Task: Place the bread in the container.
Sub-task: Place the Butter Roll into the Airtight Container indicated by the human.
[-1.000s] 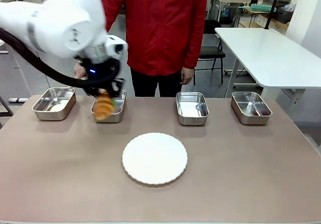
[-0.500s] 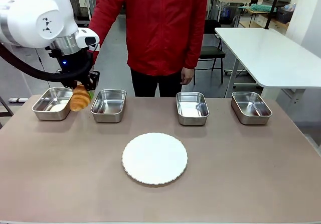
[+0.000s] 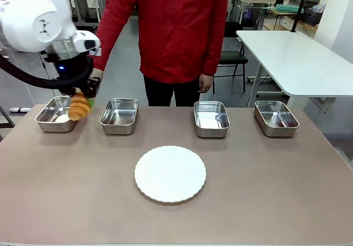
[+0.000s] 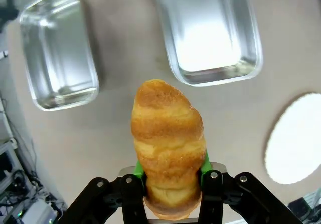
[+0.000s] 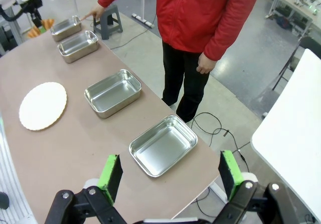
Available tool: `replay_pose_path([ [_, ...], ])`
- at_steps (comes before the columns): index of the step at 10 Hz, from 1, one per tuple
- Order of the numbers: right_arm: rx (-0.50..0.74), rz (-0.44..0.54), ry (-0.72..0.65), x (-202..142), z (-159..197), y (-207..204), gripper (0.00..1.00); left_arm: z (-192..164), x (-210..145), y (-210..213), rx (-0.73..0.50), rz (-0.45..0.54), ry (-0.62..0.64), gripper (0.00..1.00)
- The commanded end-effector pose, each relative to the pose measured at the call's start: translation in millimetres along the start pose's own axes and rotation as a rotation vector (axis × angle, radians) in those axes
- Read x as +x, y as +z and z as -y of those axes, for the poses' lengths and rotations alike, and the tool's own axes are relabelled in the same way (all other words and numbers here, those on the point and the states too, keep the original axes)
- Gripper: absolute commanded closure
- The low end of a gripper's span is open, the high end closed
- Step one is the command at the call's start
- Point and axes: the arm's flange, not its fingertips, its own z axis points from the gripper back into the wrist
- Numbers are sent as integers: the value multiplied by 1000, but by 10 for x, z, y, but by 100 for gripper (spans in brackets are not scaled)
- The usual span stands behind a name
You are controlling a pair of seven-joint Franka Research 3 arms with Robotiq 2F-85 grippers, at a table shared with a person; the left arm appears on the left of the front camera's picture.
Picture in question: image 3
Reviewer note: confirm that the person's red jacket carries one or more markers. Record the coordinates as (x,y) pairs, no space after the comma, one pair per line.
(179,31)

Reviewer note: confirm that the black plastic crate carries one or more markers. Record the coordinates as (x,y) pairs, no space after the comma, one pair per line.
(313,15)

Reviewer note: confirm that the large white table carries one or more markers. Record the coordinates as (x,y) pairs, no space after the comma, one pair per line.
(289,58)

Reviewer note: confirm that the person's black trousers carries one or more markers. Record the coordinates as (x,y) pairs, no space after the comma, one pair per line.
(162,94)

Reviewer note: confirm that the black vertical stand pole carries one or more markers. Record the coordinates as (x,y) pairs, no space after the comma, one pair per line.
(300,6)

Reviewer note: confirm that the person's right hand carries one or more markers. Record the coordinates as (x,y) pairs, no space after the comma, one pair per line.
(98,73)

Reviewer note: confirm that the white scalloped plate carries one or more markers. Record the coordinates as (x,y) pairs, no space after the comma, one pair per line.
(169,174)

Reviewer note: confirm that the green plastic basket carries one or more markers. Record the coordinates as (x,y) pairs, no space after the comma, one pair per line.
(286,8)

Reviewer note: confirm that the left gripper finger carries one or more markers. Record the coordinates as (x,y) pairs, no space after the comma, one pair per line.
(67,93)
(92,87)

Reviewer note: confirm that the person's left hand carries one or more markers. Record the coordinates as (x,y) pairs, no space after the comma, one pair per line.
(206,83)

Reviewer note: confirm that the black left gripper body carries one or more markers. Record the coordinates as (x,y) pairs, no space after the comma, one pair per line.
(64,66)

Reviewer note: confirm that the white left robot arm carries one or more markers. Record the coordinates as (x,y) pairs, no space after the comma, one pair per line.
(27,14)

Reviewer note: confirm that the stainless steel rectangular container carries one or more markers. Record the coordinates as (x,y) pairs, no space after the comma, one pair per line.
(211,119)
(120,115)
(51,116)
(275,117)

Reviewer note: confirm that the black folding chair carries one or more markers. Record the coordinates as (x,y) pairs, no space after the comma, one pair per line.
(231,58)

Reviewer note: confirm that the golden croissant bread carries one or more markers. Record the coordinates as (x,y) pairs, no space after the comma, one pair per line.
(79,108)

